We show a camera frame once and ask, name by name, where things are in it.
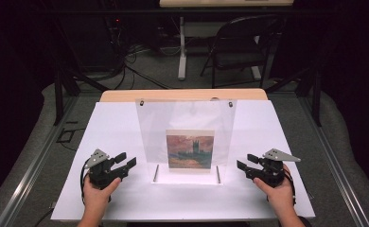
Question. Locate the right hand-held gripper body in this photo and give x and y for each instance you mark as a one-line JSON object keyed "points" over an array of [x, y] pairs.
{"points": [[272, 171]]}

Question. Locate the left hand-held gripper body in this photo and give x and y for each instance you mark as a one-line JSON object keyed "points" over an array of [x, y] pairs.
{"points": [[102, 171]]}

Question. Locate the clear acrylic picture frame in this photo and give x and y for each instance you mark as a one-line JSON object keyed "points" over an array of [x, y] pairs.
{"points": [[185, 115]]}

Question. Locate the person's left hand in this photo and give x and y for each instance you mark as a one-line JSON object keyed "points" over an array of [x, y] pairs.
{"points": [[96, 197]]}

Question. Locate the person's right hand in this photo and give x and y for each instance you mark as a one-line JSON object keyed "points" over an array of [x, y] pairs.
{"points": [[280, 197]]}

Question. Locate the white board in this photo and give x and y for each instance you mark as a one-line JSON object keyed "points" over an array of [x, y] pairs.
{"points": [[116, 126]]}

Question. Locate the landscape painting print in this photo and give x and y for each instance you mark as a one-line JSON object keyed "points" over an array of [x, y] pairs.
{"points": [[189, 150]]}

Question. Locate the wooden table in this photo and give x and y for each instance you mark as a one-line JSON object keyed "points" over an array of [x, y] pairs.
{"points": [[179, 94]]}

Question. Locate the black metal stand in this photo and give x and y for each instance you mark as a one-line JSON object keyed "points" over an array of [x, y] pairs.
{"points": [[58, 94], [315, 94]]}

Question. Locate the black folding chair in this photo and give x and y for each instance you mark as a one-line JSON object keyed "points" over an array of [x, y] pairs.
{"points": [[239, 60]]}

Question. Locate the white-legged desk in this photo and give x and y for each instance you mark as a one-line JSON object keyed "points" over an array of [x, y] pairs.
{"points": [[182, 63]]}

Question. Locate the dark computer tower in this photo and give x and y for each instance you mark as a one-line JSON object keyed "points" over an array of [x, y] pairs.
{"points": [[100, 41]]}

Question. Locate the aluminium rail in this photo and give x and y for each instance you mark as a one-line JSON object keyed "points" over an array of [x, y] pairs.
{"points": [[334, 176], [31, 173]]}

